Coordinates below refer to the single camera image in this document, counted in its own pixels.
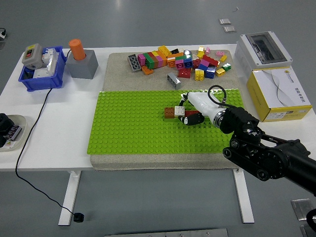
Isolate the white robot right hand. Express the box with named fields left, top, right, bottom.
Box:
left=178, top=92, right=223, bottom=126

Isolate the brown toy brick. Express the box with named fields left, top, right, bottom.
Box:
left=163, top=107, right=176, bottom=119

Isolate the light grey toy brick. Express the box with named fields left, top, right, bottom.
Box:
left=166, top=72, right=182, bottom=90

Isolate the long red toy brick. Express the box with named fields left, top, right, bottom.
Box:
left=201, top=54, right=220, bottom=67

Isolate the green studded baseplate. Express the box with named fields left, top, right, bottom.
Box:
left=86, top=88, right=245, bottom=155

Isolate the dark grey toy brick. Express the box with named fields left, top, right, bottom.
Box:
left=127, top=54, right=142, bottom=73

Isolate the white electrical distribution box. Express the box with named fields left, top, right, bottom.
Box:
left=234, top=31, right=293, bottom=75

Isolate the grey-brown mat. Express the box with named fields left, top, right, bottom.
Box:
left=89, top=52, right=261, bottom=171

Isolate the yellow and white carton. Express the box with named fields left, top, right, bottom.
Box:
left=246, top=66, right=313, bottom=123

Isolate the white table leg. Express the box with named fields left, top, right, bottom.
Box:
left=233, top=169, right=255, bottom=224
left=58, top=170, right=82, bottom=226

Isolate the grey block base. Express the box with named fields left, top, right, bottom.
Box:
left=65, top=49, right=99, bottom=80

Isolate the long grey metal plate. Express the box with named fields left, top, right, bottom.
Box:
left=104, top=228, right=229, bottom=237

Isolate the orange cylinder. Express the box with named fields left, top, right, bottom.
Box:
left=68, top=39, right=86, bottom=61

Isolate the large metal floor plate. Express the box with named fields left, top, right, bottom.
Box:
left=290, top=198, right=316, bottom=221
left=300, top=224, right=316, bottom=237

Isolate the white circuit breaker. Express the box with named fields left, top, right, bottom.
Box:
left=33, top=48, right=60, bottom=79

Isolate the blue plastic bin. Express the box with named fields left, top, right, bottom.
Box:
left=18, top=45, right=68, bottom=92

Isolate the dark terminal module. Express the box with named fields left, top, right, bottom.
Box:
left=6, top=124, right=23, bottom=141

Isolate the black device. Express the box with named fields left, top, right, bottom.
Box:
left=0, top=113, right=15, bottom=148

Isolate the black power cable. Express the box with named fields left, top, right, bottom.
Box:
left=15, top=87, right=76, bottom=216

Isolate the grey switch box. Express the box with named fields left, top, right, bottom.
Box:
left=21, top=43, right=46, bottom=70

